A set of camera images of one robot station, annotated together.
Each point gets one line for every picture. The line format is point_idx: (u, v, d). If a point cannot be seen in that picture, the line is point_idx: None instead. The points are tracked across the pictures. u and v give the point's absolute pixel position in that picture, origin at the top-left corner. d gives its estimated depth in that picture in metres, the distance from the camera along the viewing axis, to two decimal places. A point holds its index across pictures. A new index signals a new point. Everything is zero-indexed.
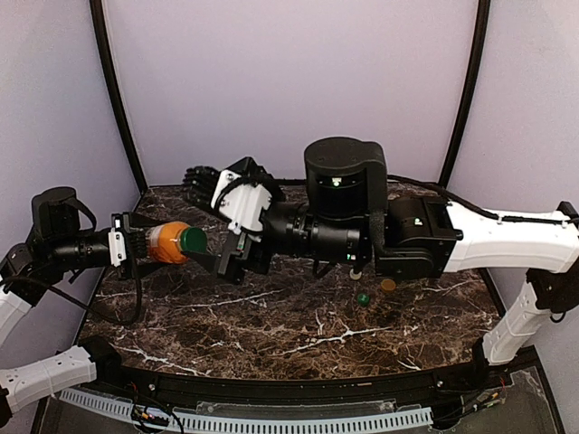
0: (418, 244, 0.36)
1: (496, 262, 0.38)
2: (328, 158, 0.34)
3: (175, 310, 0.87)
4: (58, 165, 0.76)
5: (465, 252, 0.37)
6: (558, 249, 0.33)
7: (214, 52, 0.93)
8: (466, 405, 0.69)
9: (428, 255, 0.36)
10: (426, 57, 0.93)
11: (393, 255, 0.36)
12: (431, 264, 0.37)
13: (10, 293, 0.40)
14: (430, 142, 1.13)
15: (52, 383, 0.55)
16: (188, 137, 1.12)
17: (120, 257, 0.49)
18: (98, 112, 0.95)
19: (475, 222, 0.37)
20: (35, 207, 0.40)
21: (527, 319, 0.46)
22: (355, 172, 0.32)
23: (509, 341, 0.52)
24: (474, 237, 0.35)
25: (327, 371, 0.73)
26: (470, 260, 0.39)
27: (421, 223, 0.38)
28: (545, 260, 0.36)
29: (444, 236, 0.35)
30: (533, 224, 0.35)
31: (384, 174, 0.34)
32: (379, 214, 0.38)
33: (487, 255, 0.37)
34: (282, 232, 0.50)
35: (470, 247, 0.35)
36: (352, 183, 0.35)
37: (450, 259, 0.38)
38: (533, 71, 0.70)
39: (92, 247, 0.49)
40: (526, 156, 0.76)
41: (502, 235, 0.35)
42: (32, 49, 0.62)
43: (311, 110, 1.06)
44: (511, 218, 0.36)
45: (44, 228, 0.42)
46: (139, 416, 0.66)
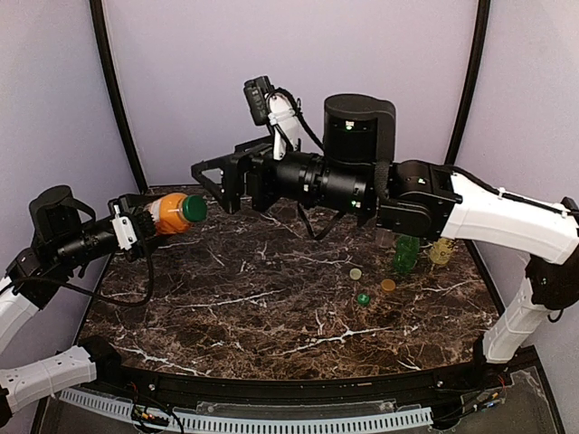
0: (418, 201, 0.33)
1: (488, 240, 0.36)
2: (346, 104, 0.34)
3: (175, 310, 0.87)
4: (58, 165, 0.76)
5: (461, 220, 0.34)
6: (555, 234, 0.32)
7: (214, 51, 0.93)
8: (466, 405, 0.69)
9: (428, 213, 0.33)
10: (426, 56, 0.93)
11: (393, 207, 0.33)
12: (428, 223, 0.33)
13: (19, 295, 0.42)
14: (430, 142, 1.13)
15: (52, 383, 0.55)
16: (187, 137, 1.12)
17: (131, 240, 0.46)
18: (98, 112, 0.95)
19: (476, 193, 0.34)
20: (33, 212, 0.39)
21: (524, 314, 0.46)
22: (367, 119, 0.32)
23: (508, 338, 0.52)
24: (473, 203, 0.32)
25: (327, 371, 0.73)
26: (464, 231, 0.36)
27: (424, 183, 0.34)
28: (543, 248, 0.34)
29: (444, 195, 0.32)
30: (533, 207, 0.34)
31: (395, 129, 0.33)
32: (384, 165, 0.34)
33: (484, 230, 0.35)
34: (290, 180, 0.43)
35: (468, 214, 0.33)
36: (364, 133, 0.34)
37: (446, 222, 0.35)
38: (534, 71, 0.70)
39: (97, 237, 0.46)
40: (526, 155, 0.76)
41: (502, 208, 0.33)
42: (32, 49, 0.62)
43: (311, 109, 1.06)
44: (511, 195, 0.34)
45: (44, 231, 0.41)
46: (138, 416, 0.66)
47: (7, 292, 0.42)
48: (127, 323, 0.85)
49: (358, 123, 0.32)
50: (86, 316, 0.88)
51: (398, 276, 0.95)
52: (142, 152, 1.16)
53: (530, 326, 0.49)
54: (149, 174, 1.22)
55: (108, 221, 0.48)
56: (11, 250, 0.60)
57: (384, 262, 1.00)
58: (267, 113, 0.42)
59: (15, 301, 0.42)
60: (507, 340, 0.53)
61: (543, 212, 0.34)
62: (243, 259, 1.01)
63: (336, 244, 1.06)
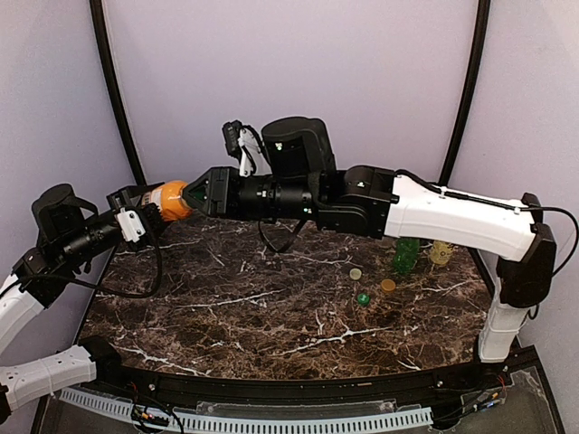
0: (353, 202, 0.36)
1: (440, 237, 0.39)
2: (273, 127, 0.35)
3: (175, 310, 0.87)
4: (59, 165, 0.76)
5: (403, 218, 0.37)
6: (504, 231, 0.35)
7: (214, 53, 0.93)
8: (466, 405, 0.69)
9: (365, 213, 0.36)
10: (426, 57, 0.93)
11: (328, 211, 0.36)
12: (365, 222, 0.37)
13: (26, 293, 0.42)
14: (430, 142, 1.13)
15: (52, 382, 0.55)
16: (187, 137, 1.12)
17: (139, 233, 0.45)
18: (98, 111, 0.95)
19: (418, 193, 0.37)
20: (36, 214, 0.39)
21: (499, 314, 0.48)
22: (291, 140, 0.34)
23: (492, 337, 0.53)
24: (412, 202, 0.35)
25: (327, 371, 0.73)
26: (409, 229, 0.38)
27: (364, 186, 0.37)
28: (497, 244, 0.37)
29: (379, 197, 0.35)
30: (482, 206, 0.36)
31: (320, 145, 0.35)
32: (316, 174, 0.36)
33: (431, 229, 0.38)
34: (248, 196, 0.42)
35: (407, 212, 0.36)
36: (292, 151, 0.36)
37: (388, 221, 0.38)
38: (533, 71, 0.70)
39: (101, 232, 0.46)
40: (525, 156, 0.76)
41: (441, 206, 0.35)
42: (31, 49, 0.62)
43: (311, 110, 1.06)
44: (454, 194, 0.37)
45: (48, 231, 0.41)
46: (138, 417, 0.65)
47: (13, 289, 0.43)
48: (127, 323, 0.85)
49: (286, 144, 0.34)
50: (86, 316, 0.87)
51: (398, 276, 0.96)
52: (141, 153, 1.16)
53: (512, 325, 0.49)
54: (149, 174, 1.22)
55: (112, 216, 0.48)
56: (12, 250, 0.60)
57: (384, 262, 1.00)
58: (239, 140, 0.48)
59: (22, 298, 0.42)
60: (488, 339, 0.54)
61: (490, 210, 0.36)
62: (243, 259, 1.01)
63: (336, 244, 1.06)
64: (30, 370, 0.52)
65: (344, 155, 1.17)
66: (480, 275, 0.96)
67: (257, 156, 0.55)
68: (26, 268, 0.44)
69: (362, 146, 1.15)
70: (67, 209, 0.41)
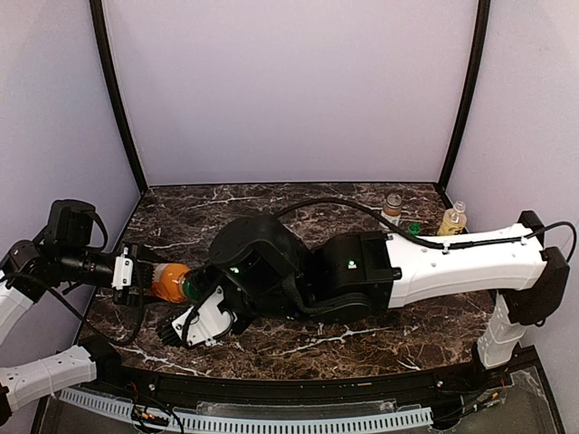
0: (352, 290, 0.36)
1: (451, 288, 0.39)
2: (219, 248, 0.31)
3: (175, 310, 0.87)
4: (60, 166, 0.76)
5: (409, 288, 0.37)
6: (517, 268, 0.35)
7: (215, 53, 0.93)
8: (466, 405, 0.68)
9: (365, 298, 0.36)
10: (425, 58, 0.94)
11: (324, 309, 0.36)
12: (369, 306, 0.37)
13: (13, 288, 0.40)
14: (429, 142, 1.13)
15: (52, 382, 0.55)
16: (188, 139, 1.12)
17: (124, 282, 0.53)
18: (99, 112, 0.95)
19: (420, 255, 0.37)
20: (56, 209, 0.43)
21: (506, 329, 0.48)
22: (245, 256, 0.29)
23: (498, 348, 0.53)
24: (417, 269, 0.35)
25: (327, 371, 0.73)
26: (418, 294, 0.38)
27: (355, 266, 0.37)
28: (510, 279, 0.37)
29: (380, 278, 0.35)
30: (488, 247, 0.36)
31: (278, 245, 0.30)
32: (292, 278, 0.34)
33: (441, 286, 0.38)
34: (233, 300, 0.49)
35: (414, 281, 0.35)
36: (251, 265, 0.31)
37: (392, 297, 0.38)
38: (533, 71, 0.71)
39: (97, 268, 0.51)
40: (523, 158, 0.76)
41: (448, 263, 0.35)
42: (32, 50, 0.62)
43: (311, 110, 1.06)
44: (458, 245, 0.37)
45: (57, 229, 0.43)
46: (138, 417, 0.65)
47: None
48: (127, 323, 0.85)
49: (242, 263, 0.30)
50: (86, 316, 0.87)
51: None
52: (142, 153, 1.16)
53: (517, 336, 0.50)
54: (149, 174, 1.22)
55: (110, 255, 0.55)
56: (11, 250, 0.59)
57: None
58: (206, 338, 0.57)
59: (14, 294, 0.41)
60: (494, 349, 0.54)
61: (496, 249, 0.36)
62: None
63: None
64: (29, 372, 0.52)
65: (344, 155, 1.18)
66: None
67: (205, 315, 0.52)
68: (16, 257, 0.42)
69: (362, 146, 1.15)
70: (84, 218, 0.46)
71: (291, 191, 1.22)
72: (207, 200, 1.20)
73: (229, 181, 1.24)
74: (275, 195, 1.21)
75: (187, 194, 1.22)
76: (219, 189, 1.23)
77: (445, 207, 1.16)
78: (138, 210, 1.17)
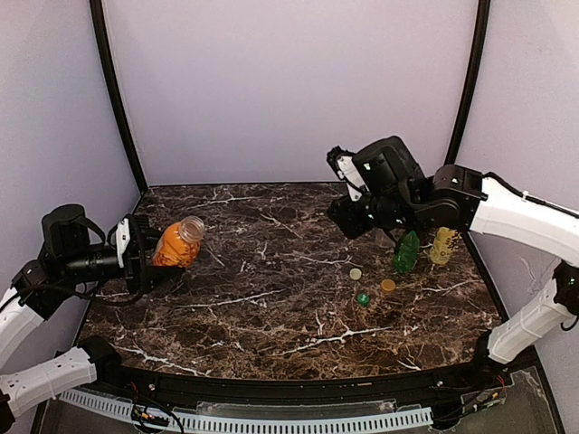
0: (446, 196, 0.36)
1: (513, 238, 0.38)
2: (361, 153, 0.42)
3: (175, 310, 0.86)
4: (59, 166, 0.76)
5: (485, 219, 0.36)
6: (577, 238, 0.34)
7: (214, 52, 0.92)
8: (466, 405, 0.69)
9: (458, 207, 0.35)
10: (425, 58, 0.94)
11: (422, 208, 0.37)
12: (454, 216, 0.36)
13: (25, 306, 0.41)
14: (430, 142, 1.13)
15: (51, 389, 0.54)
16: (187, 138, 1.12)
17: (124, 239, 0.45)
18: (98, 111, 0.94)
19: (502, 193, 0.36)
20: (44, 226, 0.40)
21: (541, 313, 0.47)
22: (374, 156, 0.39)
23: (520, 333, 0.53)
24: (496, 202, 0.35)
25: (327, 371, 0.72)
26: (487, 230, 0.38)
27: (457, 181, 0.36)
28: (564, 250, 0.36)
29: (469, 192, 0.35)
30: (558, 211, 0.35)
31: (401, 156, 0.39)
32: (405, 182, 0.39)
33: (509, 230, 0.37)
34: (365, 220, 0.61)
35: (491, 212, 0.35)
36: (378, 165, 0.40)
37: (464, 223, 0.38)
38: (533, 71, 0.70)
39: (99, 260, 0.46)
40: (524, 157, 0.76)
41: (525, 208, 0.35)
42: (32, 50, 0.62)
43: (310, 110, 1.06)
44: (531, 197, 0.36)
45: (54, 245, 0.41)
46: (138, 417, 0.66)
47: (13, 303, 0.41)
48: (127, 323, 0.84)
49: (372, 163, 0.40)
50: (85, 316, 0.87)
51: (398, 276, 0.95)
52: (142, 153, 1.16)
53: (548, 327, 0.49)
54: (149, 174, 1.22)
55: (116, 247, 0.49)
56: (12, 250, 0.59)
57: (383, 262, 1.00)
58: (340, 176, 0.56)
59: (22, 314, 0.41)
60: (516, 335, 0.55)
61: (564, 215, 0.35)
62: (243, 259, 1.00)
63: (336, 244, 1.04)
64: (32, 377, 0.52)
65: None
66: (481, 276, 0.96)
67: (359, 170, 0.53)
68: (26, 280, 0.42)
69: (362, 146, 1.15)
70: (77, 225, 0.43)
71: (290, 191, 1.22)
72: (207, 200, 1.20)
73: (229, 180, 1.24)
74: (275, 195, 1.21)
75: (187, 194, 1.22)
76: (219, 189, 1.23)
77: None
78: (138, 210, 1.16)
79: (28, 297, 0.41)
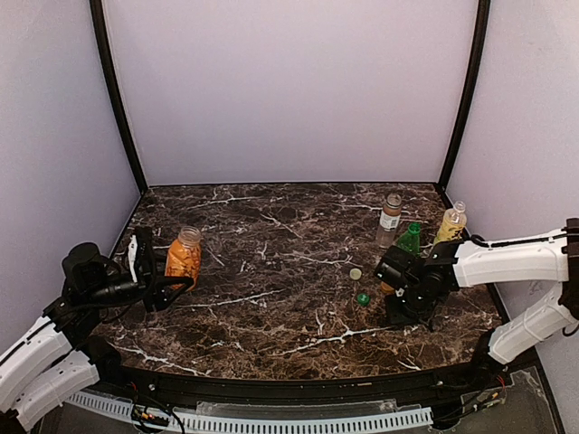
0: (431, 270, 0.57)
1: (511, 278, 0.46)
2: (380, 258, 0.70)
3: (175, 310, 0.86)
4: (60, 167, 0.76)
5: (466, 272, 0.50)
6: (537, 258, 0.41)
7: (215, 51, 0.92)
8: (466, 405, 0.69)
9: (440, 278, 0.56)
10: (426, 58, 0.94)
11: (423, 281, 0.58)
12: (438, 284, 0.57)
13: (60, 334, 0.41)
14: (430, 142, 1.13)
15: (58, 395, 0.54)
16: (187, 138, 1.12)
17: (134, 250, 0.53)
18: (98, 111, 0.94)
19: (475, 250, 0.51)
20: (67, 268, 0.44)
21: (545, 314, 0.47)
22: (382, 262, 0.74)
23: (521, 335, 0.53)
24: (463, 259, 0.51)
25: (327, 371, 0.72)
26: (482, 278, 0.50)
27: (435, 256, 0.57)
28: (547, 271, 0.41)
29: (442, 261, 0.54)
30: (522, 244, 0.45)
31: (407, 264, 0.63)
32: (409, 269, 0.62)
33: (495, 272, 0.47)
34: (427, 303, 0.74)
35: (464, 266, 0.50)
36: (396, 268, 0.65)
37: (462, 278, 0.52)
38: (533, 71, 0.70)
39: (118, 287, 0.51)
40: (524, 157, 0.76)
41: (487, 255, 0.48)
42: (32, 51, 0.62)
43: (310, 110, 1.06)
44: (498, 244, 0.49)
45: (78, 283, 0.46)
46: (139, 416, 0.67)
47: (44, 331, 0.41)
48: (127, 323, 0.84)
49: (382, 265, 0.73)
50: None
51: None
52: (142, 153, 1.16)
53: (550, 331, 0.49)
54: (149, 174, 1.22)
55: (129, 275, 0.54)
56: (11, 250, 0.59)
57: None
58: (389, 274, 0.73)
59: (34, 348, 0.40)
60: (520, 342, 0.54)
61: (526, 246, 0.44)
62: (243, 259, 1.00)
63: (336, 244, 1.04)
64: (37, 388, 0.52)
65: (344, 155, 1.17)
66: None
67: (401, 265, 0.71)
68: (57, 313, 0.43)
69: (362, 146, 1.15)
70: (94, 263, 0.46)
71: (290, 191, 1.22)
72: (207, 200, 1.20)
73: (229, 180, 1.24)
74: (275, 195, 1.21)
75: (187, 194, 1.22)
76: (219, 189, 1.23)
77: (446, 207, 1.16)
78: (138, 210, 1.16)
79: (65, 325, 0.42)
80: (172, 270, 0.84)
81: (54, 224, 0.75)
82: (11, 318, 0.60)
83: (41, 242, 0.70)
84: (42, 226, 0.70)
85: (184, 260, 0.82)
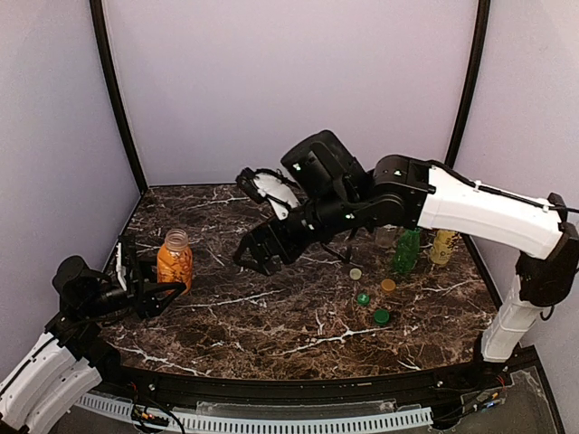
0: (388, 191, 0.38)
1: (469, 231, 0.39)
2: (291, 154, 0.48)
3: (175, 310, 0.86)
4: (59, 166, 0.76)
5: (434, 210, 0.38)
6: (535, 229, 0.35)
7: (215, 51, 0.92)
8: (466, 405, 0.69)
9: (401, 202, 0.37)
10: (426, 58, 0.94)
11: (366, 205, 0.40)
12: (401, 211, 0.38)
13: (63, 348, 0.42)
14: (430, 141, 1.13)
15: (65, 400, 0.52)
16: (186, 138, 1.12)
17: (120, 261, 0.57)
18: (98, 111, 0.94)
19: (454, 185, 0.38)
20: (59, 287, 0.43)
21: (514, 311, 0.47)
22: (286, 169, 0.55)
23: (501, 335, 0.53)
24: (447, 194, 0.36)
25: (327, 371, 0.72)
26: (441, 221, 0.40)
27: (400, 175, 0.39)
28: (524, 241, 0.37)
29: (415, 185, 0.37)
30: (515, 202, 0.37)
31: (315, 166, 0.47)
32: (339, 180, 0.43)
33: (464, 221, 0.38)
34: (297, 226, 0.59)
35: (441, 203, 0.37)
36: (314, 163, 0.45)
37: (422, 211, 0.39)
38: (533, 72, 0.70)
39: (110, 294, 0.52)
40: (524, 158, 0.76)
41: (475, 200, 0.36)
42: (32, 51, 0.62)
43: (310, 110, 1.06)
44: (488, 188, 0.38)
45: (72, 301, 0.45)
46: (138, 417, 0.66)
47: (50, 345, 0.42)
48: (127, 323, 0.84)
49: (303, 163, 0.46)
50: None
51: (398, 276, 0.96)
52: (142, 153, 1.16)
53: (525, 323, 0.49)
54: (149, 174, 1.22)
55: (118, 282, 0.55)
56: (12, 250, 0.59)
57: (383, 262, 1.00)
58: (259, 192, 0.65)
59: (40, 366, 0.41)
60: (512, 342, 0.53)
61: (518, 205, 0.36)
62: None
63: (336, 244, 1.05)
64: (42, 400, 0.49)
65: None
66: (481, 276, 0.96)
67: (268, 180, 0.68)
68: (59, 329, 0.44)
69: (363, 146, 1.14)
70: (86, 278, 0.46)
71: None
72: (207, 200, 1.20)
73: (229, 180, 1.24)
74: None
75: (187, 194, 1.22)
76: (219, 189, 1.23)
77: None
78: (138, 210, 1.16)
79: (68, 339, 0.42)
80: (162, 276, 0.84)
81: (54, 225, 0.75)
82: (12, 318, 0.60)
83: (41, 242, 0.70)
84: (42, 226, 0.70)
85: (173, 267, 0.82)
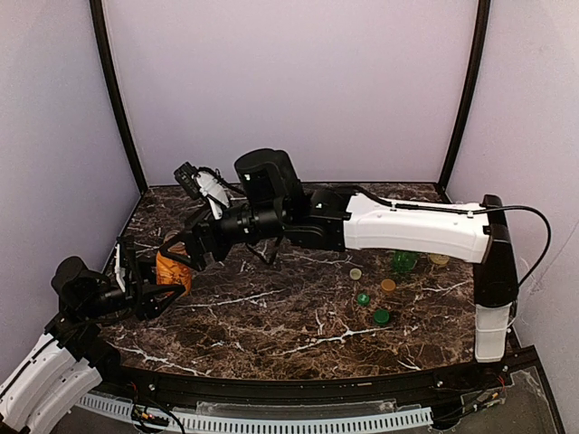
0: (314, 222, 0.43)
1: (403, 245, 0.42)
2: (248, 159, 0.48)
3: (175, 310, 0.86)
4: (59, 167, 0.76)
5: (356, 232, 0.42)
6: (457, 235, 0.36)
7: (214, 51, 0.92)
8: (466, 405, 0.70)
9: (323, 233, 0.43)
10: (425, 58, 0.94)
11: (291, 229, 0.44)
12: (321, 240, 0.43)
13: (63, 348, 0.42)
14: (430, 141, 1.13)
15: (66, 402, 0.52)
16: (186, 138, 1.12)
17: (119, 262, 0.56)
18: (98, 111, 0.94)
19: (372, 208, 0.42)
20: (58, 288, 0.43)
21: (482, 313, 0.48)
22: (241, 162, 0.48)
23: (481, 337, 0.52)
24: (363, 216, 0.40)
25: (327, 371, 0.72)
26: (371, 240, 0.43)
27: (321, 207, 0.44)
28: (457, 249, 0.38)
29: (332, 216, 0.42)
30: (436, 213, 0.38)
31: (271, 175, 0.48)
32: (280, 200, 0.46)
33: (390, 238, 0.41)
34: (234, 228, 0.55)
35: (361, 225, 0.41)
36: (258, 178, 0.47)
37: (344, 236, 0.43)
38: (533, 71, 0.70)
39: (109, 295, 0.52)
40: (524, 158, 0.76)
41: (391, 218, 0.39)
42: (32, 52, 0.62)
43: (310, 110, 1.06)
44: (403, 206, 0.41)
45: (71, 301, 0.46)
46: (138, 417, 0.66)
47: (51, 345, 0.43)
48: (127, 323, 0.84)
49: (254, 174, 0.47)
50: None
51: (398, 276, 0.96)
52: (142, 153, 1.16)
53: (498, 322, 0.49)
54: (149, 174, 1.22)
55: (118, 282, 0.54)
56: (12, 250, 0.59)
57: (383, 262, 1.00)
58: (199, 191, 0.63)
59: (41, 366, 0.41)
60: (497, 342, 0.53)
61: (440, 215, 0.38)
62: (243, 259, 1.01)
63: None
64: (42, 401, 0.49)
65: (343, 154, 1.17)
66: None
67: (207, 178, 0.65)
68: (59, 330, 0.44)
69: (362, 146, 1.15)
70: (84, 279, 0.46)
71: None
72: None
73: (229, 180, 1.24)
74: None
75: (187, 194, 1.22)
76: None
77: None
78: (138, 210, 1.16)
79: (68, 340, 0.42)
80: (160, 277, 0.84)
81: (54, 225, 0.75)
82: (11, 317, 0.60)
83: (41, 242, 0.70)
84: (42, 226, 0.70)
85: (171, 268, 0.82)
